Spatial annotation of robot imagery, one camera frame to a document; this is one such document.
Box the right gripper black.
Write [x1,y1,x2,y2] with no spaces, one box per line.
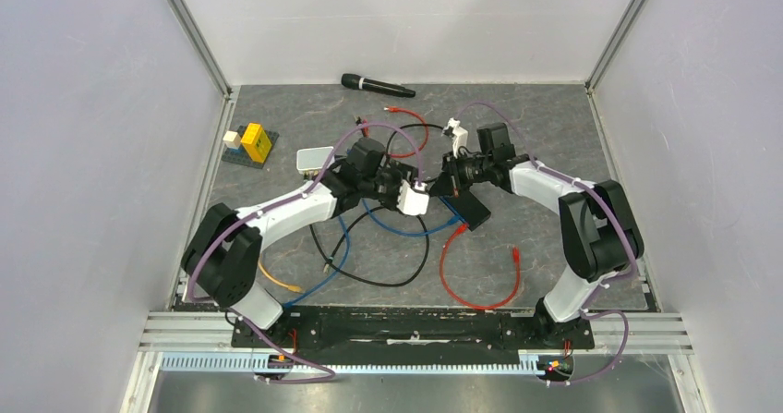
[429,150,494,198]

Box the white network switch box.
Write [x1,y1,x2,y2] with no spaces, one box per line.
[295,146,333,175]

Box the long black cable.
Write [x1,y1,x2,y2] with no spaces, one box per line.
[308,204,432,289]

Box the yellow ethernet cable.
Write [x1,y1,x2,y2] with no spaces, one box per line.
[257,260,305,294]

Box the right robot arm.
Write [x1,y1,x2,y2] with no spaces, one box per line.
[429,119,644,346]

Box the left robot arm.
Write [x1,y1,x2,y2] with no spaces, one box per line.
[180,137,428,346]

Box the black microphone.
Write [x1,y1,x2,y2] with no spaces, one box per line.
[341,73,416,98]

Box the yellow toy brick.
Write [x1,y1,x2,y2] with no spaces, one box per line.
[240,123,272,164]

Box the cream toy brick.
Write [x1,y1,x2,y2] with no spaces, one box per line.
[223,130,242,150]

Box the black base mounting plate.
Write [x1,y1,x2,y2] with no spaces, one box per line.
[266,306,595,365]

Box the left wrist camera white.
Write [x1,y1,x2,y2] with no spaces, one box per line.
[396,180,429,216]

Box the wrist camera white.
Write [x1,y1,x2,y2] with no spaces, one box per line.
[441,118,468,157]
[396,180,429,216]

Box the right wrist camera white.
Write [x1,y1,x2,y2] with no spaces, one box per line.
[441,118,468,157]

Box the red cable loop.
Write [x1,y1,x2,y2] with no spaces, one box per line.
[360,107,430,161]

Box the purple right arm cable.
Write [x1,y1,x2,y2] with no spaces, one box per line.
[452,101,641,387]

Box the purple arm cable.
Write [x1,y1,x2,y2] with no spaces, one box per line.
[452,101,641,387]
[184,122,427,385]

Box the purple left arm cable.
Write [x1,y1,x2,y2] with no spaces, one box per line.
[184,122,427,385]

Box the white cable duct strip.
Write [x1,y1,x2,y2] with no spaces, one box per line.
[160,351,545,376]

